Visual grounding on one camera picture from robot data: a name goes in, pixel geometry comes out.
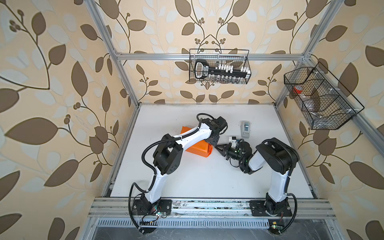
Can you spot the red capped item in basket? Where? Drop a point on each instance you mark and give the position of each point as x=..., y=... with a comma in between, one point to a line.
x=298, y=89

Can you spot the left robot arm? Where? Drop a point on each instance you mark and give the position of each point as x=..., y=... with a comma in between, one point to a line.
x=164, y=157

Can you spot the black wire basket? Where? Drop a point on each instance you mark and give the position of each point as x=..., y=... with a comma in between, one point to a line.
x=327, y=102
x=235, y=57

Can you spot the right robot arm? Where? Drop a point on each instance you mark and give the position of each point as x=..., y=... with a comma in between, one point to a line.
x=281, y=158

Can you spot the black wire basket centre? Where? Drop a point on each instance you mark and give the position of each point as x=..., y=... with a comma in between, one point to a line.
x=235, y=57

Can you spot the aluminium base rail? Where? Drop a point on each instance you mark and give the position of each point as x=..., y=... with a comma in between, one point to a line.
x=208, y=213

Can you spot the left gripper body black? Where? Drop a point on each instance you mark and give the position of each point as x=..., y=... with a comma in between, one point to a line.
x=215, y=141

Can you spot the orange wrapping paper sheet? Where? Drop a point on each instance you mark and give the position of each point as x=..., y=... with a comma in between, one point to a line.
x=196, y=143

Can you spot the white tape dispenser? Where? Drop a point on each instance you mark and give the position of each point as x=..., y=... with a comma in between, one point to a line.
x=245, y=129

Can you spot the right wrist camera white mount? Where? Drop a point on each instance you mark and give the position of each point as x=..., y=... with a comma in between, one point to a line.
x=234, y=141

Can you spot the black tool set in basket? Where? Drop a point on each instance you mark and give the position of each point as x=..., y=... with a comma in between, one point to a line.
x=203, y=70

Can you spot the black wire basket right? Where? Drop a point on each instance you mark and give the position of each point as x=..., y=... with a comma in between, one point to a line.
x=327, y=102

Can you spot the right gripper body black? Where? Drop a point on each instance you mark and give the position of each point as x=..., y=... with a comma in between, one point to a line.
x=233, y=153

